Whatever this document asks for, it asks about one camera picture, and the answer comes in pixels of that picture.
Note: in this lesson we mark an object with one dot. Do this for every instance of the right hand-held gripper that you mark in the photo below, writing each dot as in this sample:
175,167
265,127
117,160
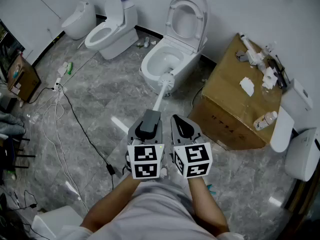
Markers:
193,159

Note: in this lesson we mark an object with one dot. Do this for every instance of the large cardboard box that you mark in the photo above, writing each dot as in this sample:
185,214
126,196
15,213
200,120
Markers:
225,84

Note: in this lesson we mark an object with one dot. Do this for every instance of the white caulking gun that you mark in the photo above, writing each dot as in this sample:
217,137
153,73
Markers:
252,54

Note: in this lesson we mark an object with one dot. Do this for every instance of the person's left forearm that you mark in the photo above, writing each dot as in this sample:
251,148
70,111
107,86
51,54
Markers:
107,206

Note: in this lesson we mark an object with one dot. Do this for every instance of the person's white shirt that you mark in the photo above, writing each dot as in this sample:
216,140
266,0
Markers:
155,214

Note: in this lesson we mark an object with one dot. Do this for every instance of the white two-piece toilet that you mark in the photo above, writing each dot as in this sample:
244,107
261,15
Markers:
300,156

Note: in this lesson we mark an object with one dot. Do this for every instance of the green plastic piece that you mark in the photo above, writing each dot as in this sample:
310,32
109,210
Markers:
211,189

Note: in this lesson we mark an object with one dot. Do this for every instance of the flat white tissue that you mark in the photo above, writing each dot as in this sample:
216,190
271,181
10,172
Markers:
247,86

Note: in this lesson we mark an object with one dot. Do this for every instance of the white tankless toilet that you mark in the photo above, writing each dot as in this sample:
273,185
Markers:
155,59

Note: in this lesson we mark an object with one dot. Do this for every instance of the black power adapter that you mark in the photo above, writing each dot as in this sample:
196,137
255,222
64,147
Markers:
110,169

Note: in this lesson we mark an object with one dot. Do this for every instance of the white plastic bottle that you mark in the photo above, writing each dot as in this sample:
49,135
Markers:
265,120

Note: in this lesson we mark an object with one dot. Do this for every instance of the white power strip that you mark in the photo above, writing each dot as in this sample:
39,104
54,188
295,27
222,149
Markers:
58,82

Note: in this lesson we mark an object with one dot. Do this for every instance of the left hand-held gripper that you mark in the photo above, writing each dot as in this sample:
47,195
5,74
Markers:
146,161

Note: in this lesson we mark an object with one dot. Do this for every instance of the small clear bottle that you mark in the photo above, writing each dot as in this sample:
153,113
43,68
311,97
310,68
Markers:
146,42

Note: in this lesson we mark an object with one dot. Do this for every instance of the person's right forearm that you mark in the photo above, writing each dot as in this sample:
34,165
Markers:
207,209

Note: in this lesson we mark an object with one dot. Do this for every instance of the black hand tool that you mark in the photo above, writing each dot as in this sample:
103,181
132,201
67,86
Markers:
276,71

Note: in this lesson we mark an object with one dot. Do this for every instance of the white toilet with tank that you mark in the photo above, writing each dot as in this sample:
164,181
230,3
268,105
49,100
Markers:
117,41

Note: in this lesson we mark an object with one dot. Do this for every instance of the crumpled white tissue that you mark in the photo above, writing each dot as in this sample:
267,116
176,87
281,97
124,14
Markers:
269,79

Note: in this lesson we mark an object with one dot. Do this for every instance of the white egg-shaped toilet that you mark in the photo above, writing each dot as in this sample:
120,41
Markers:
80,21

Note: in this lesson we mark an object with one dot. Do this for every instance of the small cardboard box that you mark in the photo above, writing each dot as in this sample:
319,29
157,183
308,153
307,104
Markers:
27,81

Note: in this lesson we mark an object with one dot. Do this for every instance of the black metal rack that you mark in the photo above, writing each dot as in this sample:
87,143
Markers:
25,156

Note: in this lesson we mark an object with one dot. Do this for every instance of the grey plastic part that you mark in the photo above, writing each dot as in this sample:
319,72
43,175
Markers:
241,55

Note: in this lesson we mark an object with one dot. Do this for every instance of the white toilet brush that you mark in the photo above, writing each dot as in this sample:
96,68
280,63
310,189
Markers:
167,79

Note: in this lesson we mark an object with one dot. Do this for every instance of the white packet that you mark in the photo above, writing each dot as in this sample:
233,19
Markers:
62,70

